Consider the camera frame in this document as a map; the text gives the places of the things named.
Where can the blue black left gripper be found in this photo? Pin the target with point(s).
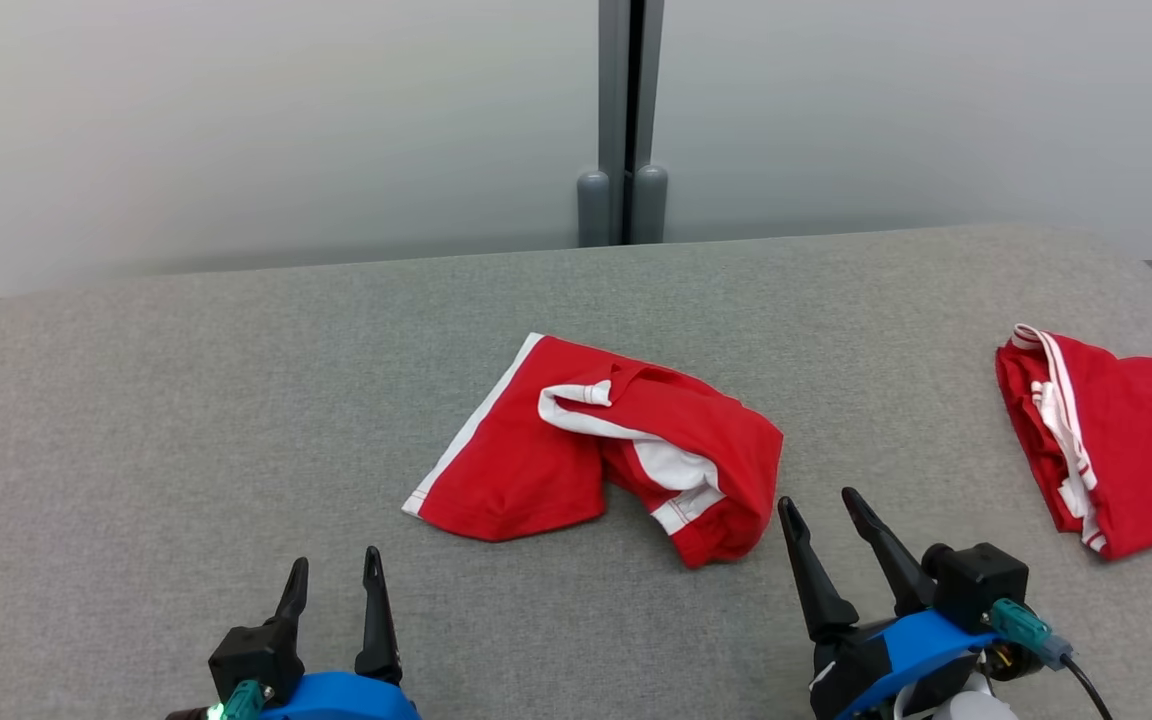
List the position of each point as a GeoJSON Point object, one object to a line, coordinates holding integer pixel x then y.
{"type": "Point", "coordinates": [341, 698]}

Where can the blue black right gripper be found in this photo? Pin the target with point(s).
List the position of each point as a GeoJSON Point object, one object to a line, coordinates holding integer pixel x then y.
{"type": "Point", "coordinates": [896, 655]}

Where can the red shorts white trim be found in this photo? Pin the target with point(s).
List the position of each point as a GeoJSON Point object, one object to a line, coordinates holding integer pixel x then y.
{"type": "Point", "coordinates": [516, 460]}

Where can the red printed basketball jersey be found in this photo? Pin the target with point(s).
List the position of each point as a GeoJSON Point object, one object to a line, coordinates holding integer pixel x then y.
{"type": "Point", "coordinates": [1146, 440]}

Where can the grey fabric-covered table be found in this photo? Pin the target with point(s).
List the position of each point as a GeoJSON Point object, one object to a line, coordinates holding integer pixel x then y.
{"type": "Point", "coordinates": [236, 400]}

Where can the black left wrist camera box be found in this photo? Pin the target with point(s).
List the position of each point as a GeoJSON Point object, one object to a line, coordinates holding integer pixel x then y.
{"type": "Point", "coordinates": [256, 655]}

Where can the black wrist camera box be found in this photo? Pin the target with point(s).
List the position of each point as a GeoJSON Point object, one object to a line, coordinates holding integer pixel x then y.
{"type": "Point", "coordinates": [981, 585]}
{"type": "Point", "coordinates": [256, 655]}

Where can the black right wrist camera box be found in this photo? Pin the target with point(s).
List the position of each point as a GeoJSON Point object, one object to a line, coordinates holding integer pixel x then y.
{"type": "Point", "coordinates": [981, 585]}

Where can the grey partition post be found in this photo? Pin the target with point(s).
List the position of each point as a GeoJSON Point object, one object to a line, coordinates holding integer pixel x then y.
{"type": "Point", "coordinates": [624, 110]}

